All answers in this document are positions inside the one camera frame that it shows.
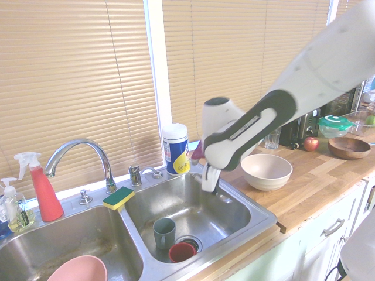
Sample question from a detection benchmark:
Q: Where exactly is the red apple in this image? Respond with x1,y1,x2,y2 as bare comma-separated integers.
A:
303,136,319,152

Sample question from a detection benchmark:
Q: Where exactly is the beige plastic bowl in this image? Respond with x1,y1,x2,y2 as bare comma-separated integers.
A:
240,153,294,192

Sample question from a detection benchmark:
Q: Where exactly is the chrome sink cap knob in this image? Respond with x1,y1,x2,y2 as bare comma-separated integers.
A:
78,189,93,205

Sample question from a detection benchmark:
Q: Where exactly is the clear soap pump bottle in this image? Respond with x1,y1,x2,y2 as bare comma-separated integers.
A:
0,177,36,234

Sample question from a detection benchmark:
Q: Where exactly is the metal cabinet drawer handle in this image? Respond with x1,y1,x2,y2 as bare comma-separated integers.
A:
322,218,346,238

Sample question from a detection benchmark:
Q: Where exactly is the white wipes canister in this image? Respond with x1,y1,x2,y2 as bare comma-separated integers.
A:
162,123,191,177

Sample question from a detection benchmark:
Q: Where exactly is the chrome kitchen faucet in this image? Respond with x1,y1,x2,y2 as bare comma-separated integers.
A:
43,138,118,195

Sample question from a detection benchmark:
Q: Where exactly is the grey-green plastic mug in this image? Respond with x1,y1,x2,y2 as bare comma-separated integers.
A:
152,217,176,251

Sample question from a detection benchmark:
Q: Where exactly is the yellow green sponge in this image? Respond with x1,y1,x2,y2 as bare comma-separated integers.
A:
102,186,135,211

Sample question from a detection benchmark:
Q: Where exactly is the black silver toaster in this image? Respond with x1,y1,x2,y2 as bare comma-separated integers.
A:
278,108,322,149

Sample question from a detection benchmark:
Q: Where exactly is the red spray bottle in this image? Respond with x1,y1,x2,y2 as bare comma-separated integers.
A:
13,152,65,222

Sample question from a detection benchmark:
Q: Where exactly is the chrome sink sprayer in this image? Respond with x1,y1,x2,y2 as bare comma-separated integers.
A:
128,164,163,187

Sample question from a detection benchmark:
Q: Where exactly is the white window frame post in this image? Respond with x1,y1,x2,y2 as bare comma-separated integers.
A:
142,0,174,165

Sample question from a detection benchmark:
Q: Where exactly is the metal sink drain strainer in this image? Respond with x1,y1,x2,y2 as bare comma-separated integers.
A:
175,234,203,253

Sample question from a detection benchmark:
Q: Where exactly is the green lidded food container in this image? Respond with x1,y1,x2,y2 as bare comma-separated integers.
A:
318,115,353,139

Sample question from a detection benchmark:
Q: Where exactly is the pale green kitchen cabinet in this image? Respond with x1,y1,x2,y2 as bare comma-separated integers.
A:
202,175,375,281

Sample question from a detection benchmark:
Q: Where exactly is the brown wooden bowl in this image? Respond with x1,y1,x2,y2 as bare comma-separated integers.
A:
327,137,373,161

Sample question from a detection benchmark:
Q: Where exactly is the clear glass bowl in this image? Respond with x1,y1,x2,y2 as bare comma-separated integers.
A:
342,109,375,138

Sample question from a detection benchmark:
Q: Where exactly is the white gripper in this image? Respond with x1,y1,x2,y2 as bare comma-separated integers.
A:
201,163,221,197

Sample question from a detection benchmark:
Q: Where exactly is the stainless steel double sink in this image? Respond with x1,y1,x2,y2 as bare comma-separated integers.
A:
0,168,278,281

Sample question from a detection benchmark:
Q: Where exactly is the red plastic mug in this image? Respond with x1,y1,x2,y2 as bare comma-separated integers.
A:
168,242,197,263

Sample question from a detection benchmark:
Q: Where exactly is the pink plastic bowl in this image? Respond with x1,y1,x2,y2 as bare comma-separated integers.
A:
46,255,108,281

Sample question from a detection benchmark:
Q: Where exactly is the clear drinking glass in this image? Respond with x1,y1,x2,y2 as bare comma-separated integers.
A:
264,126,282,150

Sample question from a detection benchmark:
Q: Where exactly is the beige window blind wide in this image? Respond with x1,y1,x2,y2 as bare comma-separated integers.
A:
0,0,163,200

